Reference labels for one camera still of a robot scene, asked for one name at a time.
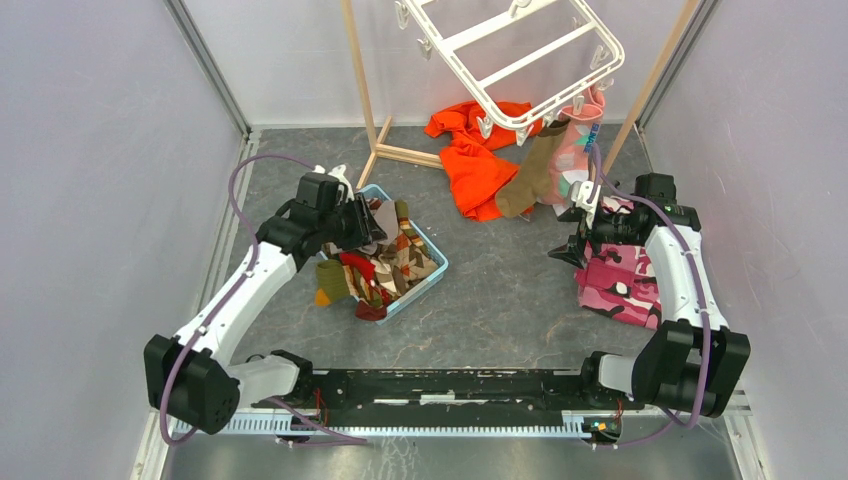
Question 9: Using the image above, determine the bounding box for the light blue basket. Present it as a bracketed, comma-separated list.
[317, 183, 450, 326]

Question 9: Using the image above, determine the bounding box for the olive green striped sock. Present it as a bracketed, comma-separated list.
[314, 260, 352, 306]

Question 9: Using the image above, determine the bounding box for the brown tan sock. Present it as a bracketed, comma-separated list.
[495, 120, 570, 218]

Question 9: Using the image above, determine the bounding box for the pink sock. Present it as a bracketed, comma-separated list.
[570, 87, 606, 170]
[536, 119, 600, 205]

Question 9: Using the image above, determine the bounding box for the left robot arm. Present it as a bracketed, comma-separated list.
[143, 167, 386, 445]

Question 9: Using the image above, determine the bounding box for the white clip hanger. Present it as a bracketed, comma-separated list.
[395, 1, 625, 144]

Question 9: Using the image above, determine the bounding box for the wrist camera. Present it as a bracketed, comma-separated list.
[569, 180, 600, 229]
[313, 163, 355, 200]

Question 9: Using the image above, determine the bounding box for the wooden drying rack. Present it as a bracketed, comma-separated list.
[341, 1, 709, 187]

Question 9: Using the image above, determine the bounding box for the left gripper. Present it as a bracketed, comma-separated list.
[319, 193, 389, 252]

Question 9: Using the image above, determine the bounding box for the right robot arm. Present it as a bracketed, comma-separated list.
[548, 173, 751, 417]

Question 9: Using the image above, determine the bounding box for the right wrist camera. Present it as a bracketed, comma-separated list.
[569, 180, 600, 229]

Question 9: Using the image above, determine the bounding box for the orange shirt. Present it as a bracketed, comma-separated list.
[424, 101, 518, 222]

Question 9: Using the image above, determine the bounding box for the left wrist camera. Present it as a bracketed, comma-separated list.
[313, 163, 355, 200]

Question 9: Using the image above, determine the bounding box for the pink camouflage backpack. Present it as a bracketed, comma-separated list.
[573, 195, 667, 331]

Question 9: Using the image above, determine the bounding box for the pile of socks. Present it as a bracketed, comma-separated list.
[324, 198, 440, 323]

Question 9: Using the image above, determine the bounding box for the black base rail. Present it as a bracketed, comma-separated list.
[283, 369, 645, 429]

